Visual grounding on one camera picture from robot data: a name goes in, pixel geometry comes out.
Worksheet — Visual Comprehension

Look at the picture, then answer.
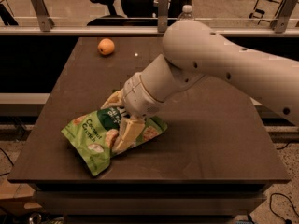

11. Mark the black cable on floor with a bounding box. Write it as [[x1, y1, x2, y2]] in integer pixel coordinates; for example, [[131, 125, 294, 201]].
[[268, 192, 299, 224]]

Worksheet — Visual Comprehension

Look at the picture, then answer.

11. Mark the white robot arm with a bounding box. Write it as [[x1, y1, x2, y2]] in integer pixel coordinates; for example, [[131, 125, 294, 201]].
[[102, 20, 299, 153]]

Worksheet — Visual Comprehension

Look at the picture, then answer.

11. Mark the wooden stool frame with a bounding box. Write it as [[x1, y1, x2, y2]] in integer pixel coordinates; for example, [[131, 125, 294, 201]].
[[249, 0, 284, 25]]

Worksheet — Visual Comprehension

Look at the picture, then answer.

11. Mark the grey metal bracket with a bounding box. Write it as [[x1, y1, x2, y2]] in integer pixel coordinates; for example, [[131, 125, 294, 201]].
[[30, 0, 54, 32], [157, 0, 168, 33], [270, 0, 298, 34]]

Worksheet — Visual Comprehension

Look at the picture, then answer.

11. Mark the green rice chip bag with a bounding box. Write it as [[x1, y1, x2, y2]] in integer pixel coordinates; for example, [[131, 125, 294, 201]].
[[60, 106, 169, 177]]

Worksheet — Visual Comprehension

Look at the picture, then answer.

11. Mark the grey metal bracket middle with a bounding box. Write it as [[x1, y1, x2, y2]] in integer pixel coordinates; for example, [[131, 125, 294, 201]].
[[157, 0, 168, 33]]

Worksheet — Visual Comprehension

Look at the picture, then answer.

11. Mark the orange fruit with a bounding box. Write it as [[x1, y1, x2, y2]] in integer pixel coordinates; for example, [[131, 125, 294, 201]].
[[97, 38, 115, 56]]

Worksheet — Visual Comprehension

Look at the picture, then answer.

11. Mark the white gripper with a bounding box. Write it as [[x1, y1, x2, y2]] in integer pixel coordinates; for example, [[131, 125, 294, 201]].
[[101, 72, 163, 153]]

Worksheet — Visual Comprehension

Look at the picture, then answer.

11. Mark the grey metal bracket left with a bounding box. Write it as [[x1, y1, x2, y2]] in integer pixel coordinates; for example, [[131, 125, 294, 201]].
[[30, 0, 54, 32]]

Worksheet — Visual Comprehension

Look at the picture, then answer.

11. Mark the black office chair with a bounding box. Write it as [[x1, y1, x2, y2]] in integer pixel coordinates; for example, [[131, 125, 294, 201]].
[[87, 0, 192, 26]]

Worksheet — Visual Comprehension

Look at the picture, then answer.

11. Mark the grey metal bracket right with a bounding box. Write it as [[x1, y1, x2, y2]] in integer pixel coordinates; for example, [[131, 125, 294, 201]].
[[270, 0, 298, 34]]

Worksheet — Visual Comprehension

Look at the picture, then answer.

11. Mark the clear plastic water bottle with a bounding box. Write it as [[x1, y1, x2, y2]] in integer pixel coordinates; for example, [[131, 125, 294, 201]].
[[177, 5, 195, 21]]

